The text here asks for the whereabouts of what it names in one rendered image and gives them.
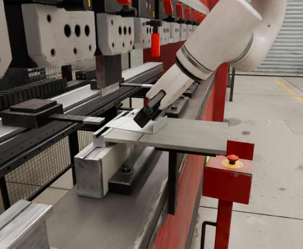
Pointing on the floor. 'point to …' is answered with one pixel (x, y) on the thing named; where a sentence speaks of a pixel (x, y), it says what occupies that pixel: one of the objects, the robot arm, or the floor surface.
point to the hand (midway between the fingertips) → (147, 115)
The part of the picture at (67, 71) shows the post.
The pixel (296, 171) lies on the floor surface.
